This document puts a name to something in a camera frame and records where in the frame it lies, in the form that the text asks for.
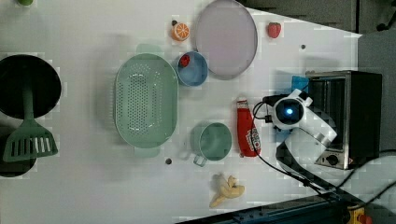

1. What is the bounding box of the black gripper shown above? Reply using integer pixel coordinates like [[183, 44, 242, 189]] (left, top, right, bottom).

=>
[[263, 94, 290, 123]]

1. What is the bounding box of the silver toaster oven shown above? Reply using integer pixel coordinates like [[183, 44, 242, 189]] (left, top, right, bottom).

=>
[[274, 70, 383, 171]]

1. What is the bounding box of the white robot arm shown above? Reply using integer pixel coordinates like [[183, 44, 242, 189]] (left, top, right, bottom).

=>
[[262, 89, 337, 147]]

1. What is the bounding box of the red ketchup bottle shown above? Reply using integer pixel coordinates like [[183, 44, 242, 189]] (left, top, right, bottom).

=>
[[236, 97, 261, 157]]

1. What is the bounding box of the red strawberry toy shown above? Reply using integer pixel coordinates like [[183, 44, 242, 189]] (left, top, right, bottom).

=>
[[267, 22, 282, 38]]

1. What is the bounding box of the green measuring cup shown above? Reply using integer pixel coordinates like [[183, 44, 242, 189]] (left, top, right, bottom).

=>
[[190, 121, 233, 167]]

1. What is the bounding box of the grey round plate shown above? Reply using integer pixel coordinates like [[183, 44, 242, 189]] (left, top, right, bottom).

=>
[[195, 0, 258, 77]]

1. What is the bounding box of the blue bowl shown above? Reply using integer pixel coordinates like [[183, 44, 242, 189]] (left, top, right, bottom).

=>
[[176, 51, 208, 87]]

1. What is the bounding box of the small red toy fruit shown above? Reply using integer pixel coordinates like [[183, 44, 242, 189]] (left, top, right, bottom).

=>
[[179, 54, 191, 67]]

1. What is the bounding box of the peeled banana toy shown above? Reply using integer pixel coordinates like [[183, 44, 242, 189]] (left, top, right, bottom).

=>
[[209, 175, 246, 208]]

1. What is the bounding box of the orange slice toy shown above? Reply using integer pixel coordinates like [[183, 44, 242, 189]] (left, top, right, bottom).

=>
[[171, 21, 190, 42]]

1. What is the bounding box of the green oval colander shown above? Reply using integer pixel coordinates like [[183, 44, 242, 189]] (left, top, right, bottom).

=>
[[113, 44, 178, 158]]

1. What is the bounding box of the green slotted spatula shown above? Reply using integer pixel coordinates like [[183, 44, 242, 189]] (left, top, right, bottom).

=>
[[3, 87, 58, 162]]

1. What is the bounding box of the black frying pan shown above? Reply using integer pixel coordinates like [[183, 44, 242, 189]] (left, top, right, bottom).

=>
[[0, 54, 62, 119]]

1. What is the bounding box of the green toy fruit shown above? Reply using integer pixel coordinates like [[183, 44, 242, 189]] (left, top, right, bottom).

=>
[[18, 0, 34, 6]]

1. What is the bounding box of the black cable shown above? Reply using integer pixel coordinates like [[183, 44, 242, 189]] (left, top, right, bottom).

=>
[[251, 101, 396, 206]]

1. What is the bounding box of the blue metal frame rail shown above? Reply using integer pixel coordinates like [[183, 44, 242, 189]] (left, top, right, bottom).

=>
[[178, 190, 359, 224]]

